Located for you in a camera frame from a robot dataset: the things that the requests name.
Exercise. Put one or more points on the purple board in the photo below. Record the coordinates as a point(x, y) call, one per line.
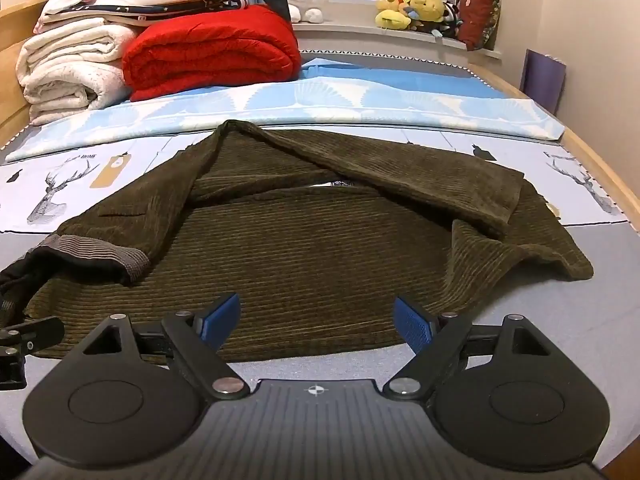
point(542, 77)

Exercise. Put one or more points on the blue patterned blanket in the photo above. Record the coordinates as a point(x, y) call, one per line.
point(350, 100)

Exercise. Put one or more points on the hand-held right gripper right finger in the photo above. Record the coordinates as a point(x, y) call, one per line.
point(412, 325)

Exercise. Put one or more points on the cream folded fleece blanket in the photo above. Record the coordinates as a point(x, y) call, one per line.
point(70, 70)

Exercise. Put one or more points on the navy patterned folded blanket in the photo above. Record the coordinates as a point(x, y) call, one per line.
point(150, 10)

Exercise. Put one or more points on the dark red cushion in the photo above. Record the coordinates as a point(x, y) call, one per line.
point(477, 15)

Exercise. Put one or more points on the white seal plush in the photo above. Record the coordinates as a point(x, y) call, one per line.
point(305, 0)

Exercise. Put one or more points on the wooden bed frame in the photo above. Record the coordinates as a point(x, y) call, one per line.
point(12, 55)

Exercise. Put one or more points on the red folded quilt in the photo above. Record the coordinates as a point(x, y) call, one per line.
point(210, 55)

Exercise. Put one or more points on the yellow bear plush toy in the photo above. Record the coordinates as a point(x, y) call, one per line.
point(427, 7)

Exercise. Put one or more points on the deer printed bed sheet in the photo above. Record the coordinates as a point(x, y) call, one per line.
point(75, 185)

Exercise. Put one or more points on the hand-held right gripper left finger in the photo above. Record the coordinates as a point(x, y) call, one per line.
point(222, 317)

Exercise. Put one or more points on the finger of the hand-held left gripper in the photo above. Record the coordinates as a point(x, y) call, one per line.
point(35, 332)

